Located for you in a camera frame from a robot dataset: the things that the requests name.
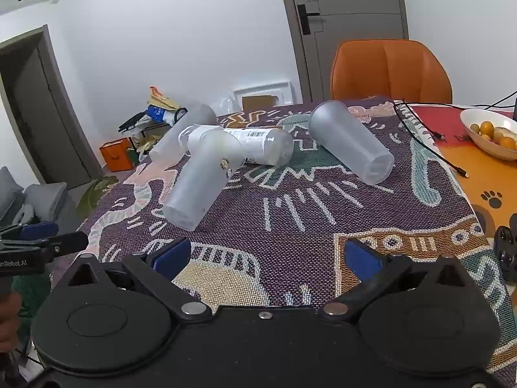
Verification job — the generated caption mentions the grey door frame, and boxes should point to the grey door frame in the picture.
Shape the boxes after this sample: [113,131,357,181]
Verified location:
[0,24,105,190]

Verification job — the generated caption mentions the grey door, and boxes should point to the grey door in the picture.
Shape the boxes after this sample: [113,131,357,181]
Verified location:
[276,0,409,104]

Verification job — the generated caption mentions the orange chair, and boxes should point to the orange chair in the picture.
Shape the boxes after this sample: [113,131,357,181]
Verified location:
[330,39,453,104]

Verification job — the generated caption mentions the orange paw print tablecloth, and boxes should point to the orange paw print tablecloth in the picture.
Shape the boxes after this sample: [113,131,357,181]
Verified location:
[409,104,517,237]

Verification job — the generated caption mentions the black door handle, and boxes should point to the black door handle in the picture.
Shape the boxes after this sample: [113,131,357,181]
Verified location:
[297,4,324,35]

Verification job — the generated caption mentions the white frame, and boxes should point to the white frame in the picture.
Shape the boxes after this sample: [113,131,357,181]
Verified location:
[233,80,294,111]

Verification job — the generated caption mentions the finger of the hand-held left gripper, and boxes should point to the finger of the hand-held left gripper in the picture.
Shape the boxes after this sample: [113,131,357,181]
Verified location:
[0,221,58,242]
[38,231,90,256]

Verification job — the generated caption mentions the grey sofa cushions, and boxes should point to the grey sofa cushions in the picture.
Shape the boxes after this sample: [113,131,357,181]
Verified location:
[0,166,68,228]

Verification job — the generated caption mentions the orange box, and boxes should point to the orange box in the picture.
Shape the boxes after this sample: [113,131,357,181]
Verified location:
[100,137,135,171]

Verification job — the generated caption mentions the black round-holed device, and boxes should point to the black round-holed device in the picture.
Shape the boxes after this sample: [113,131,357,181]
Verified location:
[493,213,517,284]

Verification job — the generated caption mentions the brown cardboard box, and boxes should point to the brown cardboard box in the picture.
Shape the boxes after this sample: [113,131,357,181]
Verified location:
[241,94,280,111]

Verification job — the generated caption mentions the frosted plastic cup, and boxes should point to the frosted plastic cup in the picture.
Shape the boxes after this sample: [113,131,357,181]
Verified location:
[149,102,219,163]
[309,101,396,187]
[162,129,248,232]

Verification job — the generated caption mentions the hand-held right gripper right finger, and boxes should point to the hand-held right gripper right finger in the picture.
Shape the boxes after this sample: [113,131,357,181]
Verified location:
[322,238,483,323]

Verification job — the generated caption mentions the green leafy vegetables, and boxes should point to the green leafy vegetables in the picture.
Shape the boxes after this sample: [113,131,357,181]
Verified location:
[76,175,120,220]

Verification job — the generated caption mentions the blue and white bag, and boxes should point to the blue and white bag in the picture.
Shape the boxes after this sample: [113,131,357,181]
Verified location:
[144,104,175,124]

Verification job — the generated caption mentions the person's left hand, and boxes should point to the person's left hand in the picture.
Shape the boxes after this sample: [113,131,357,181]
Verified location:
[0,292,23,354]

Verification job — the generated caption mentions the thin black cable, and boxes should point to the thin black cable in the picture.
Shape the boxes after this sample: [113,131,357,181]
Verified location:
[470,91,517,111]

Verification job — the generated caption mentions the white labelled plastic bottle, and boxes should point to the white labelled plastic bottle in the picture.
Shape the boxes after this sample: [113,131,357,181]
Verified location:
[179,124,294,167]

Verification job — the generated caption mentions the printed woven blanket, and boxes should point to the printed woven blanket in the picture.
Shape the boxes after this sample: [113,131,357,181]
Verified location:
[86,96,517,374]

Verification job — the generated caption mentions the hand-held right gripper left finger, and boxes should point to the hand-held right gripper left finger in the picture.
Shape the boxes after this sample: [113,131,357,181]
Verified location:
[64,237,212,325]

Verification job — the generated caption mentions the white bowl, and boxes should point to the white bowl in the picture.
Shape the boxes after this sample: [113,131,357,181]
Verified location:
[459,108,517,161]

